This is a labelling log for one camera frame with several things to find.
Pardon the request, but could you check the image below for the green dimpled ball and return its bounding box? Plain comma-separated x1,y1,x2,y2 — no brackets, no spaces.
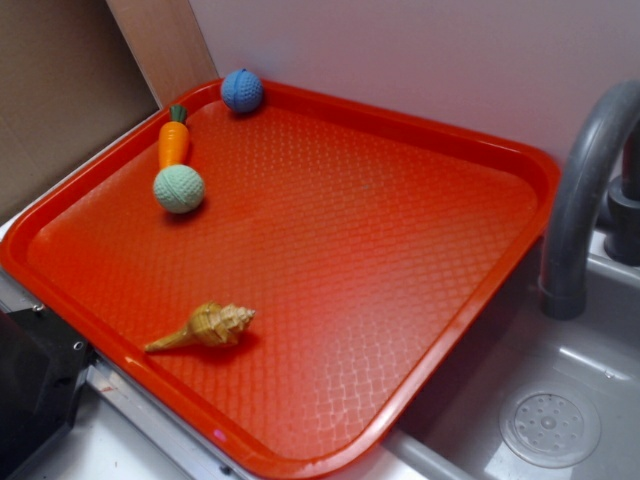
153,164,205,214

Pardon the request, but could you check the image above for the grey curved faucet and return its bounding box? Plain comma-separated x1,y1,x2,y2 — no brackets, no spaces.
539,80,639,320

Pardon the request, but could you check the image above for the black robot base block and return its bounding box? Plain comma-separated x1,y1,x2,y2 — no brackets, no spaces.
1,307,91,479

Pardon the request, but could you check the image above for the grey toy sink basin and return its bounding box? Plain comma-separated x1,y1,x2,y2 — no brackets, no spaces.
387,227,640,480

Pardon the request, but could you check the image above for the brown cardboard panel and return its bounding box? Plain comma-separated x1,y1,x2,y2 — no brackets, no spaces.
1,1,157,221

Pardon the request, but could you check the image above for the light wooden board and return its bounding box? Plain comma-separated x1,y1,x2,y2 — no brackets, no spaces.
107,0,218,107

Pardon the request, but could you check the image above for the orange toy carrot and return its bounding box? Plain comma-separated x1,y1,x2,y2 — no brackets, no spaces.
158,104,190,170

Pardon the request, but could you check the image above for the dark grey faucet handle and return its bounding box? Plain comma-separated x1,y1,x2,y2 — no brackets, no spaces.
604,124,639,266

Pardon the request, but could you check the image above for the blue dimpled ball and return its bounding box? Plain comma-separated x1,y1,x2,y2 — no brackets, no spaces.
221,69,264,114

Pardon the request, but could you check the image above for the red plastic tray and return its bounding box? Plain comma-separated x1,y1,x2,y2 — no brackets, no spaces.
1,81,559,479

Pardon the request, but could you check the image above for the tan conch seashell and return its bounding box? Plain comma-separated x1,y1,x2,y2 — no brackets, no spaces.
144,302,256,353

